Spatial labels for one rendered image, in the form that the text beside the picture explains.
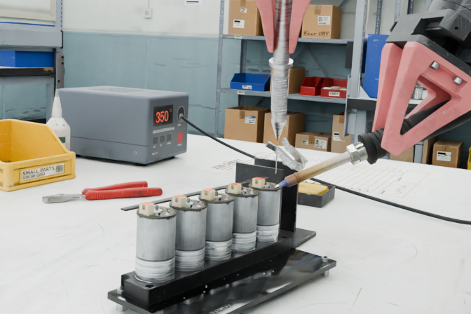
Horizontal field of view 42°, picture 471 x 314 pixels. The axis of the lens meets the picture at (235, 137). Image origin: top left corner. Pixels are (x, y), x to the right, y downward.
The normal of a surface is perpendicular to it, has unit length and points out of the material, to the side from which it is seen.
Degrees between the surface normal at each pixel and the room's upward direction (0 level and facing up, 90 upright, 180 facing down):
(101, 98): 90
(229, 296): 0
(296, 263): 0
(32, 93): 90
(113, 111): 90
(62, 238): 0
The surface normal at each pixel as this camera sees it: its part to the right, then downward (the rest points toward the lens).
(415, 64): -0.09, 0.43
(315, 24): -0.40, 0.18
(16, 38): 0.89, 0.11
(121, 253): 0.05, -0.99
